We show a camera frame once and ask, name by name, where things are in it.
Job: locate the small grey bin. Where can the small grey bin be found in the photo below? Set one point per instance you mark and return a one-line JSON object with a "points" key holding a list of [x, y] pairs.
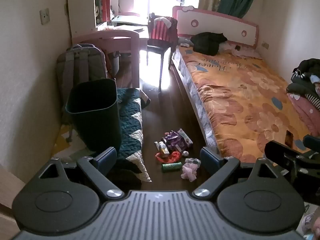
{"points": [[115, 63]]}

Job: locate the light wooden board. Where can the light wooden board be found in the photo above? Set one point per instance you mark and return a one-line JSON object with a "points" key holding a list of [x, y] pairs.
{"points": [[10, 192]]}

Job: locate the red striped cloth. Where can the red striped cloth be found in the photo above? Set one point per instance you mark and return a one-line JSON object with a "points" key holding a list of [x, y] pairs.
{"points": [[161, 31]]}

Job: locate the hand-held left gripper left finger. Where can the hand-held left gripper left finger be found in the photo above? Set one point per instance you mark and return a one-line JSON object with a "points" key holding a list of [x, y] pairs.
{"points": [[106, 161]]}

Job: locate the grey backpack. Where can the grey backpack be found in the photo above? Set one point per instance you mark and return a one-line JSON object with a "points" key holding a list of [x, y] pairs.
{"points": [[80, 65]]}

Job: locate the red plastic bag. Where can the red plastic bag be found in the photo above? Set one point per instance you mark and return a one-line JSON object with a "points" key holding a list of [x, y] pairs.
{"points": [[170, 157]]}

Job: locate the yellow patterned floor mat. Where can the yellow patterned floor mat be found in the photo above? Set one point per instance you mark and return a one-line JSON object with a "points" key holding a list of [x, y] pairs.
{"points": [[67, 145]]}

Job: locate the teal quilted mat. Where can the teal quilted mat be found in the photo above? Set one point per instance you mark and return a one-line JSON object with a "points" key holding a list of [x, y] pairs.
{"points": [[131, 132]]}

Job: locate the pink white headboard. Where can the pink white headboard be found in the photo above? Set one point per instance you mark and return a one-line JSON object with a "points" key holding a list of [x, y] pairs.
{"points": [[215, 21]]}

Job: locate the red books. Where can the red books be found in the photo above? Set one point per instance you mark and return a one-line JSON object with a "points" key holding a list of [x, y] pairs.
{"points": [[102, 5]]}

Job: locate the pink patterned cloth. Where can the pink patterned cloth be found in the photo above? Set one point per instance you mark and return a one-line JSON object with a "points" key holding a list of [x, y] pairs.
{"points": [[311, 223]]}

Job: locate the bed with orange floral sheet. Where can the bed with orange floral sheet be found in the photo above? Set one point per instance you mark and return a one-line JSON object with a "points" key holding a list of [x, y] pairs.
{"points": [[240, 95]]}

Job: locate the purple snack packet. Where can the purple snack packet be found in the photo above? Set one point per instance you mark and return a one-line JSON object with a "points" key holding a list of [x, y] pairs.
{"points": [[175, 141]]}

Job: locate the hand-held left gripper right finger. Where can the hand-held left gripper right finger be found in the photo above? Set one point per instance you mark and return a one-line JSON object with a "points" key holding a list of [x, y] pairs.
{"points": [[210, 161]]}

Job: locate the pile of clothes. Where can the pile of clothes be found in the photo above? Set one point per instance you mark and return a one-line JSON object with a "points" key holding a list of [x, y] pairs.
{"points": [[306, 90]]}

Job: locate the dark green trash bin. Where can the dark green trash bin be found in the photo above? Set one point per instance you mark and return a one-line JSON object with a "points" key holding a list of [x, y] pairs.
{"points": [[97, 122]]}

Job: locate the black chair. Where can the black chair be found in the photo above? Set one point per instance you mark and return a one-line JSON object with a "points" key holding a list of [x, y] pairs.
{"points": [[156, 50]]}

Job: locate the small clear bottle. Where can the small clear bottle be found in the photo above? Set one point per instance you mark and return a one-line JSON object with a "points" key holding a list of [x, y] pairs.
{"points": [[163, 148]]}

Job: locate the wall socket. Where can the wall socket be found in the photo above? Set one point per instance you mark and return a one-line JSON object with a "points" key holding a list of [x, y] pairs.
{"points": [[265, 45], [45, 16]]}

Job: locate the white green packet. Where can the white green packet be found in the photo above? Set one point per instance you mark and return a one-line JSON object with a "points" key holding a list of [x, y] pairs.
{"points": [[186, 136]]}

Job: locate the pink pillow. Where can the pink pillow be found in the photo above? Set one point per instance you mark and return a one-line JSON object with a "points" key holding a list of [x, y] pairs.
{"points": [[246, 52]]}

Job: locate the small white wad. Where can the small white wad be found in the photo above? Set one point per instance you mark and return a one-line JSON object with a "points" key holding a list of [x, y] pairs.
{"points": [[185, 153]]}

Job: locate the white cloth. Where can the white cloth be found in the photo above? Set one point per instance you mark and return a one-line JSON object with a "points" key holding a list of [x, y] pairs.
{"points": [[193, 161], [162, 21]]}

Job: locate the pink crumpled tissue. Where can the pink crumpled tissue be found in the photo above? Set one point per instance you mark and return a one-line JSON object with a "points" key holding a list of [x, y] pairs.
{"points": [[189, 172]]}

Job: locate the black garment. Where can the black garment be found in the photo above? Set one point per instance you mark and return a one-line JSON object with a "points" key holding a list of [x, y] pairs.
{"points": [[207, 42]]}

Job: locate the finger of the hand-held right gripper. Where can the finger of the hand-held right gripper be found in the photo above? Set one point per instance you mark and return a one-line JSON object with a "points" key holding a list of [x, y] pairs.
{"points": [[280, 153], [312, 143]]}

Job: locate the green roll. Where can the green roll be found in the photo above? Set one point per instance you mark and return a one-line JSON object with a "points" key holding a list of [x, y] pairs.
{"points": [[172, 167]]}

